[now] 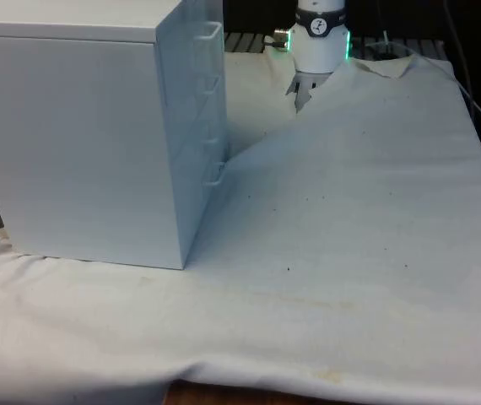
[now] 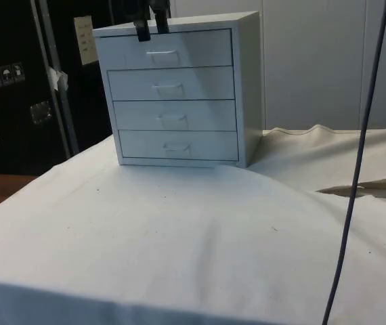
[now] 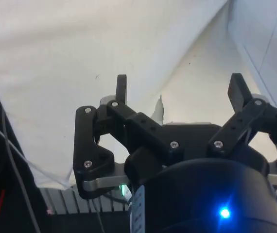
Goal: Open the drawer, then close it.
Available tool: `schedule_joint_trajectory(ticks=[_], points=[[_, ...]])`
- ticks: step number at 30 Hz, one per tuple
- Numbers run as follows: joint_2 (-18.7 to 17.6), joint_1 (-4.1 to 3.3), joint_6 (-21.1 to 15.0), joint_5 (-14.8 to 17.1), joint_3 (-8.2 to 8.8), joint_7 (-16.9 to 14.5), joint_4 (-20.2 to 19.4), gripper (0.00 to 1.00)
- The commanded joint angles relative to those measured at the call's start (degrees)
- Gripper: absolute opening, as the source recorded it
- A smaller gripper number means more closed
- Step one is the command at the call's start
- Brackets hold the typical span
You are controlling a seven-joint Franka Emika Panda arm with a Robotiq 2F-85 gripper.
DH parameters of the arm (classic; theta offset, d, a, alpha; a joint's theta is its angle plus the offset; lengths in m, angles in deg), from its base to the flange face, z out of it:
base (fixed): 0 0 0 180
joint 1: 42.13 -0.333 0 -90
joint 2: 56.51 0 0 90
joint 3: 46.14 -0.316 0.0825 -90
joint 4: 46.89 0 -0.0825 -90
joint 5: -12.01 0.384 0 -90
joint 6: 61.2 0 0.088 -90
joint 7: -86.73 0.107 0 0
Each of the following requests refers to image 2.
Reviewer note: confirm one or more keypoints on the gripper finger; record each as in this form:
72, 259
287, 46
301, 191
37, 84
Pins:
162, 20
143, 32

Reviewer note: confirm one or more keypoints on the white chest of drawers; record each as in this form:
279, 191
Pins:
179, 111

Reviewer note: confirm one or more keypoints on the black cabinet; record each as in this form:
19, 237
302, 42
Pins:
13, 101

